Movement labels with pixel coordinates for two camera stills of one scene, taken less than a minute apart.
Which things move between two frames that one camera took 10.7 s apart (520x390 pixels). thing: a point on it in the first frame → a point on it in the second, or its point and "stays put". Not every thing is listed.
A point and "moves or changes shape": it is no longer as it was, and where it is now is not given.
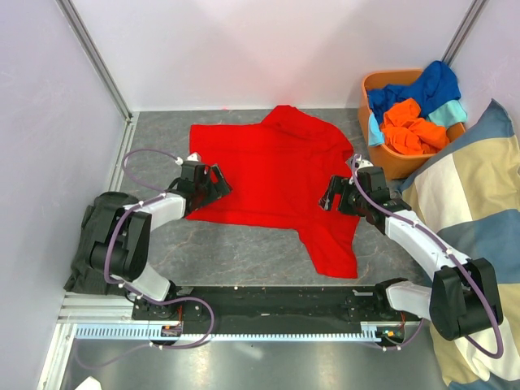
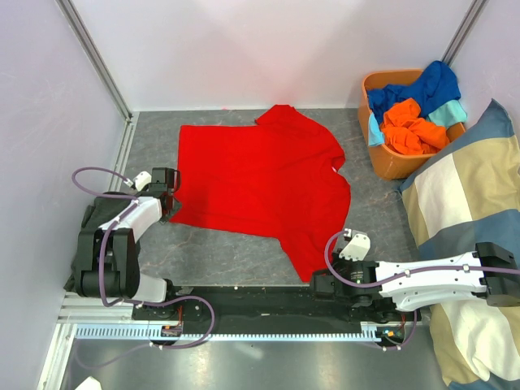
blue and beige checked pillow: (467, 192) stays put
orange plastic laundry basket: (386, 162) stays put
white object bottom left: (89, 383) stays put
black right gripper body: (352, 202) → (338, 263)
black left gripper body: (202, 190) → (175, 207)
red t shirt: (277, 171) moves or changes shape
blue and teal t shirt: (437, 93) stays put
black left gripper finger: (207, 199) → (170, 206)
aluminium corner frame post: (75, 21) stays put
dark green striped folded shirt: (94, 220) stays put
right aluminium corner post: (470, 22) stays put
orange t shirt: (407, 132) stays put
